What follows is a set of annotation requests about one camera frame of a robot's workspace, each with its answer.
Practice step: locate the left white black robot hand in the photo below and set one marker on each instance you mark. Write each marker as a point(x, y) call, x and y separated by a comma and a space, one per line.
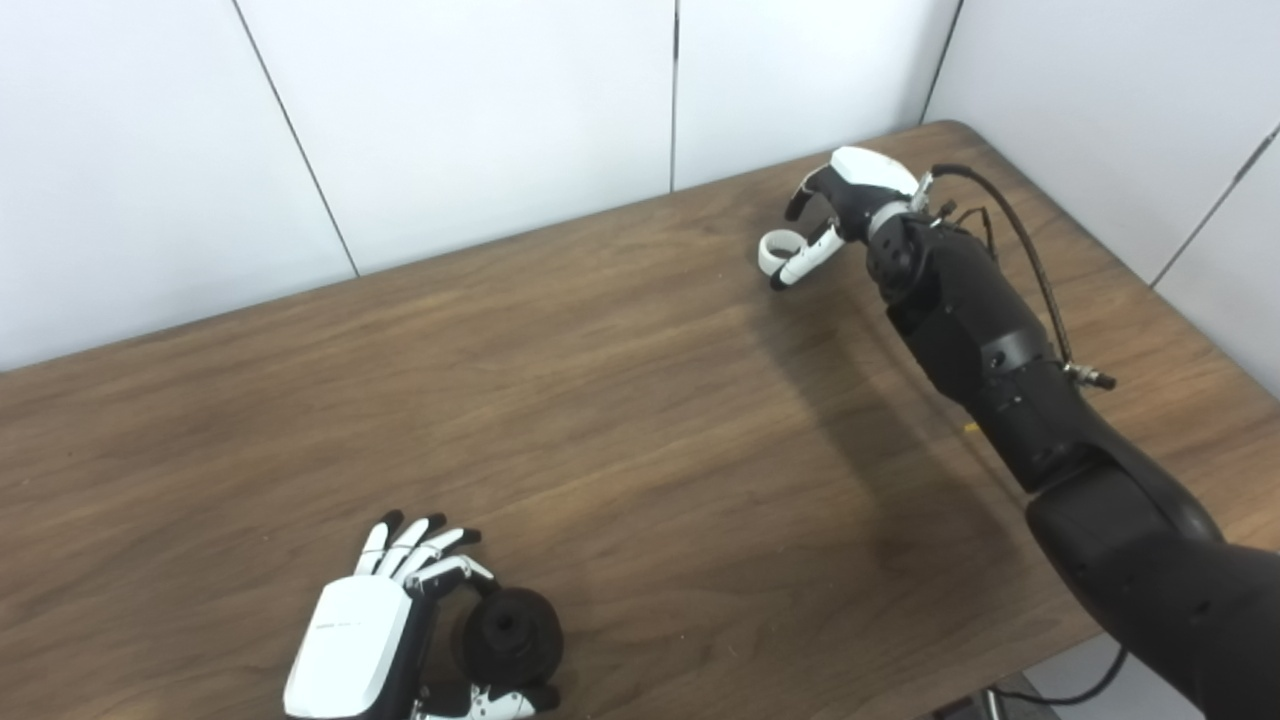
point(350, 640)

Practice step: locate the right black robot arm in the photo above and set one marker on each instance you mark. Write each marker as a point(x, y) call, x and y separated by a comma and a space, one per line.
point(1000, 350)

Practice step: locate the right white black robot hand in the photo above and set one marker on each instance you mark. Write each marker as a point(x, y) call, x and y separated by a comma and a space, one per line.
point(870, 175)

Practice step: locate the round black part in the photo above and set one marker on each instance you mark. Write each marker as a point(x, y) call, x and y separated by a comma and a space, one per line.
point(525, 645)

